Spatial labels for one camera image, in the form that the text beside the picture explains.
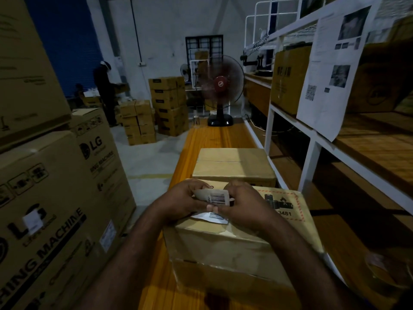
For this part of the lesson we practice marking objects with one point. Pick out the person's right hand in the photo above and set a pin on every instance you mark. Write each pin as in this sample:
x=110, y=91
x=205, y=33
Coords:
x=247, y=205

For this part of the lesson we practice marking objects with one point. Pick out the person's left hand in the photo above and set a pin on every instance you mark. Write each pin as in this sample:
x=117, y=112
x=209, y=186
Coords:
x=176, y=201

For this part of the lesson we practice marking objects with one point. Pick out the person's right thumb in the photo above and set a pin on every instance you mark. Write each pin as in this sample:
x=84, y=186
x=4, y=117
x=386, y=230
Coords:
x=221, y=209

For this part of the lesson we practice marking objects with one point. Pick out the person's left thumb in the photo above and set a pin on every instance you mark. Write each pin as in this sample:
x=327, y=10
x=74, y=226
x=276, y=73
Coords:
x=201, y=207

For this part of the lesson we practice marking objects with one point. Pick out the white barcode sticker sheet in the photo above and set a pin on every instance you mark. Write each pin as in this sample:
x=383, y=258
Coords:
x=213, y=197

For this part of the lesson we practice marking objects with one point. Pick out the person's right forearm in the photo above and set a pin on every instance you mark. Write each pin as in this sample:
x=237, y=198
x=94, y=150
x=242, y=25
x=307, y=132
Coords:
x=309, y=267

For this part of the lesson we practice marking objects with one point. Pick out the person's left forearm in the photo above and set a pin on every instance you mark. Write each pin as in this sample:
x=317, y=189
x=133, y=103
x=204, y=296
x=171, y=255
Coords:
x=124, y=264

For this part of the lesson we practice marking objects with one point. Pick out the white barcode label on box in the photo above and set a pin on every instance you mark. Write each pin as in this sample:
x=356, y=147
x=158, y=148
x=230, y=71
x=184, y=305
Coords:
x=210, y=217

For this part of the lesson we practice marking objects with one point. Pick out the cardboard box with red-bordered label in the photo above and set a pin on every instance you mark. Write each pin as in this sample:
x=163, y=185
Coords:
x=235, y=248

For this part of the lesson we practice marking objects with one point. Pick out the plain sealed cardboard box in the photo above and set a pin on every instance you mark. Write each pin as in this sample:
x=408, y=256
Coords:
x=235, y=166

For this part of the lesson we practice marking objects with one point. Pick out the long wooden workbench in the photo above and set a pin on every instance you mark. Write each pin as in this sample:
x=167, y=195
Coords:
x=206, y=151

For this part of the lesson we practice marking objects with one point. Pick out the low stack of cardboard boxes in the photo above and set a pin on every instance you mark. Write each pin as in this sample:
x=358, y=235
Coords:
x=138, y=122

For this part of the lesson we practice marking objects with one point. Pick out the tall stack of cardboard boxes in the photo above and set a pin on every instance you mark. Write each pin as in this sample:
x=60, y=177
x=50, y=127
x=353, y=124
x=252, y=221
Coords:
x=169, y=104

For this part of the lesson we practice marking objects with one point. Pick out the large washing machine carton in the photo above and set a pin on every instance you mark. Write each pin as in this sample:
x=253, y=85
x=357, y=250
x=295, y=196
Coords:
x=55, y=222
x=96, y=142

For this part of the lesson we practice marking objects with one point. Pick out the white metal shelving rack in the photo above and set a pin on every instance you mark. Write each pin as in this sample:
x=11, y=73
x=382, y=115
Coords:
x=338, y=151

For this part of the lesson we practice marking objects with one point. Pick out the brown carton with black print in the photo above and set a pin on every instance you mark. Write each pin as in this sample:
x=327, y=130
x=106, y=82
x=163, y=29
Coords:
x=288, y=79

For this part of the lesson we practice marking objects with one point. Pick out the black barred window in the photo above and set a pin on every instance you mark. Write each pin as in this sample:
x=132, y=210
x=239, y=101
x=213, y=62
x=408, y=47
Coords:
x=204, y=50

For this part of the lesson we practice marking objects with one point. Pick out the white printed paper notice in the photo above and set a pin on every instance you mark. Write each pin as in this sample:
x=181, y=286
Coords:
x=334, y=67

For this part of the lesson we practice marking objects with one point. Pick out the dark brown carton on shelf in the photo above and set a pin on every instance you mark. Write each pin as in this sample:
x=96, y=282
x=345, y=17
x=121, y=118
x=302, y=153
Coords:
x=377, y=77

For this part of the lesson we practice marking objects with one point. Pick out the large plain cardboard carton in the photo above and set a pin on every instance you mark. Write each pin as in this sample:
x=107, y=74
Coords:
x=27, y=67

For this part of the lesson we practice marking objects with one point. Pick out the red pedestal fan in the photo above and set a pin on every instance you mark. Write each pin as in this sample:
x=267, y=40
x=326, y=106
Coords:
x=221, y=87

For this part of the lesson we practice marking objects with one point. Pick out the white metal frame cart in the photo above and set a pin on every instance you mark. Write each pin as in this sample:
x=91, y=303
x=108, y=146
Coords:
x=198, y=69

